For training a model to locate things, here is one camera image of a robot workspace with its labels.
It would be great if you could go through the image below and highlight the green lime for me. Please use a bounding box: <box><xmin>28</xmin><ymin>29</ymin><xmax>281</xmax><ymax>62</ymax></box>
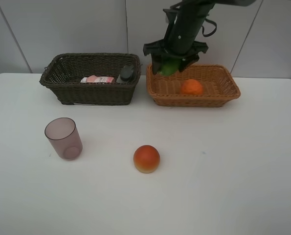
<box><xmin>159</xmin><ymin>59</ymin><xmax>181</xmax><ymax>76</ymax></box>

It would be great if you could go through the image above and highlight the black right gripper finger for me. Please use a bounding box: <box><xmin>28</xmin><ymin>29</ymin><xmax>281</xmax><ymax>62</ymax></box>
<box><xmin>151</xmin><ymin>54</ymin><xmax>165</xmax><ymax>74</ymax></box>
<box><xmin>178</xmin><ymin>54</ymin><xmax>200</xmax><ymax>72</ymax></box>

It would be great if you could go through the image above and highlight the pink bottle white cap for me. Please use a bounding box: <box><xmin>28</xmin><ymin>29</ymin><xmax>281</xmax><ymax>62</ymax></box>
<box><xmin>80</xmin><ymin>75</ymin><xmax>115</xmax><ymax>83</ymax></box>

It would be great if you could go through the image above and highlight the translucent purple plastic cup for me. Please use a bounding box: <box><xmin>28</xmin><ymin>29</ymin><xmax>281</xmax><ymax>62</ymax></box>
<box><xmin>45</xmin><ymin>117</ymin><xmax>83</xmax><ymax>161</ymax></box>

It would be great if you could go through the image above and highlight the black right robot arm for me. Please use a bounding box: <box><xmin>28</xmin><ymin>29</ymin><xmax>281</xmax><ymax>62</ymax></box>
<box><xmin>143</xmin><ymin>0</ymin><xmax>255</xmax><ymax>76</ymax></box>

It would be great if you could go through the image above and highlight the dark grey pump bottle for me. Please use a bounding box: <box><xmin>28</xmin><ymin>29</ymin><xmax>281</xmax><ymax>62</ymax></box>
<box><xmin>116</xmin><ymin>65</ymin><xmax>136</xmax><ymax>84</ymax></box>

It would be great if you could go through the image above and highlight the orange wicker basket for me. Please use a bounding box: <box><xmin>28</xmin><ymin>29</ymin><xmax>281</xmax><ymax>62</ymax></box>
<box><xmin>146</xmin><ymin>64</ymin><xmax>241</xmax><ymax>108</ymax></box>

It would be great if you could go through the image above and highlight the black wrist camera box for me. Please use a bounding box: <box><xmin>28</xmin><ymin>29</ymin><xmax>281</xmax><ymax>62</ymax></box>
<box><xmin>163</xmin><ymin>8</ymin><xmax>178</xmax><ymax>24</ymax></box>

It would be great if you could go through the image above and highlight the dark brown wicker basket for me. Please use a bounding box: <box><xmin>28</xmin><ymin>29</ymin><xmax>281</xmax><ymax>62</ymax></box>
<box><xmin>40</xmin><ymin>53</ymin><xmax>141</xmax><ymax>106</ymax></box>

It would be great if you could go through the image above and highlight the red orange peach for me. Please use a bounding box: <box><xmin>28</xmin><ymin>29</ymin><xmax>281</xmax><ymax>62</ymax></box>
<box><xmin>133</xmin><ymin>145</ymin><xmax>160</xmax><ymax>174</ymax></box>

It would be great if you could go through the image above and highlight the orange tangerine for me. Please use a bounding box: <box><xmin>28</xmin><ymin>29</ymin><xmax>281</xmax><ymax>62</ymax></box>
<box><xmin>180</xmin><ymin>79</ymin><xmax>203</xmax><ymax>95</ymax></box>

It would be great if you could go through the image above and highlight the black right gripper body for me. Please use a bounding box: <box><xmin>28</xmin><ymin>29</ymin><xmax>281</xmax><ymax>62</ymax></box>
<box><xmin>143</xmin><ymin>24</ymin><xmax>208</xmax><ymax>59</ymax></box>

